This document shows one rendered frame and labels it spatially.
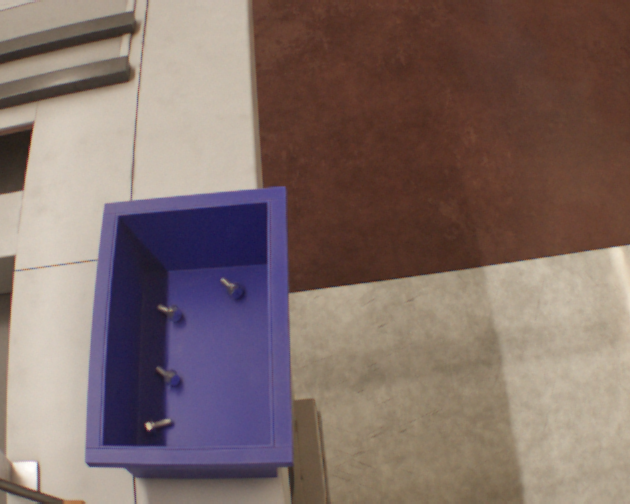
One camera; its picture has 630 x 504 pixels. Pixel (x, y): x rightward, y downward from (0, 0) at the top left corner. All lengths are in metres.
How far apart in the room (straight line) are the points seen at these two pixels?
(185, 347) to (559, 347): 1.06
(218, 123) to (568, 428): 0.96
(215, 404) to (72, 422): 0.13
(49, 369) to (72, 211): 0.17
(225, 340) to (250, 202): 0.11
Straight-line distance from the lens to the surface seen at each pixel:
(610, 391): 1.72
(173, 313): 0.79
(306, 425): 1.20
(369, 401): 1.68
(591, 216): 1.92
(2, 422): 0.89
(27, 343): 0.83
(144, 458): 0.66
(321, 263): 1.82
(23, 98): 1.02
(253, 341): 0.78
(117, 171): 0.92
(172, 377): 0.76
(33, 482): 0.77
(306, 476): 1.17
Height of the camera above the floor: 1.51
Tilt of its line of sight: 55 degrees down
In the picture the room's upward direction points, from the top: 7 degrees counter-clockwise
